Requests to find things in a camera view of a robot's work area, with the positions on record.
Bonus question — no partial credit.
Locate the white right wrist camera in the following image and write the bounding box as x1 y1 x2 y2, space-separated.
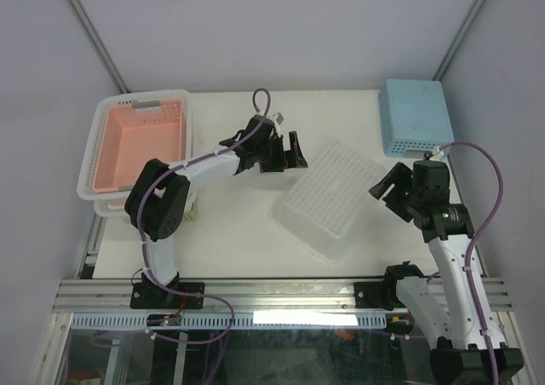
423 145 450 163

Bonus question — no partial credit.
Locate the white perforated basket top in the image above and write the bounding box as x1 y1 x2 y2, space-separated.
270 141 386 264

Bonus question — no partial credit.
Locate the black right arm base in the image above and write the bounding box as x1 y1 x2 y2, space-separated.
353 261 424 311

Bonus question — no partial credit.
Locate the right aluminium frame post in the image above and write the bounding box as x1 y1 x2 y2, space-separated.
433 0 488 81

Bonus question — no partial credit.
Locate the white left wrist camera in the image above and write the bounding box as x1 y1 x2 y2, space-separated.
269 112 284 135

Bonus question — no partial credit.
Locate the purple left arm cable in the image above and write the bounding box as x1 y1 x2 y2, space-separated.
89 88 273 385

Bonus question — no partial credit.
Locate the yellow-green perforated basket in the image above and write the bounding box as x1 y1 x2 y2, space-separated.
182 201 198 222

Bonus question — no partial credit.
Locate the pink basket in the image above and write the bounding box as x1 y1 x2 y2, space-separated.
91 99 189 194

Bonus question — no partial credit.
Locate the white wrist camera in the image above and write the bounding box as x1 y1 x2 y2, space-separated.
423 145 450 163
269 112 284 135

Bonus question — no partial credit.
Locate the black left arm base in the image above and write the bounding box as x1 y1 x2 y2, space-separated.
129 273 205 311

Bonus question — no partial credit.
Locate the aluminium frame post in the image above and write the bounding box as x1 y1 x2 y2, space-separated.
433 0 488 81
66 0 130 94

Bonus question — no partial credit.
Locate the left aluminium frame post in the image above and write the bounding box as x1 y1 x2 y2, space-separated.
66 0 130 94

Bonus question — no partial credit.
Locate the aluminium mounting rail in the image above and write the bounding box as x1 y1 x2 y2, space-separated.
53 276 512 316

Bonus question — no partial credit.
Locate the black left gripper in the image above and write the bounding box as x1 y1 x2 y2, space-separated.
256 132 307 173

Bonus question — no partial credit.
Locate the light blue perforated basket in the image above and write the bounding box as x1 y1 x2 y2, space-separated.
378 79 455 158

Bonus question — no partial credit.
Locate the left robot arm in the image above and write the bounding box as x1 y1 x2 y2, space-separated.
124 114 308 307

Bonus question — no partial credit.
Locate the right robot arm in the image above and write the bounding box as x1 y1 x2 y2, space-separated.
364 159 524 384

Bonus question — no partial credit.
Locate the grey slotted cable duct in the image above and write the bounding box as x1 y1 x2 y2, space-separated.
72 312 387 331

